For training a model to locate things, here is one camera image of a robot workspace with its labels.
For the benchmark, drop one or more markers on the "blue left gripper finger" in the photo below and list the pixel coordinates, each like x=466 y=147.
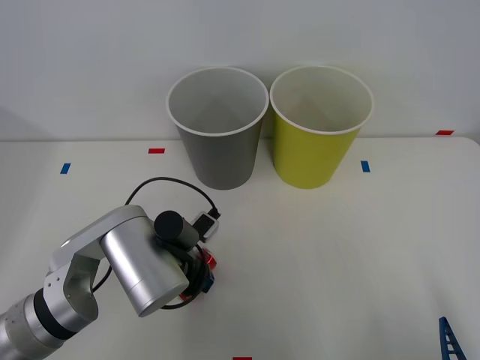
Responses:
x=209 y=284

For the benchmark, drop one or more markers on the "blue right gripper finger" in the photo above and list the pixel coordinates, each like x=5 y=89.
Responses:
x=451 y=343

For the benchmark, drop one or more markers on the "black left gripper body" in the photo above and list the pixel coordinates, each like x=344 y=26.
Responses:
x=193 y=268

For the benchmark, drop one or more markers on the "red drink can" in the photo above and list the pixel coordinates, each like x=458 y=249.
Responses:
x=210 y=259

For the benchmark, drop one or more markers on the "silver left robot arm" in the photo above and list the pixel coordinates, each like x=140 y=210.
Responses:
x=123 y=255

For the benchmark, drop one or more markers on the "grey plastic bin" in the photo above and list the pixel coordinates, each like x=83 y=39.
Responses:
x=221 y=161

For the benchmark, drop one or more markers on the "yellow-green plastic bin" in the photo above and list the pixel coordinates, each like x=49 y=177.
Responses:
x=311 y=157

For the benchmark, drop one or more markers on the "pale grey left wrist camera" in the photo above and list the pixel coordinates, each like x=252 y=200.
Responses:
x=206 y=227

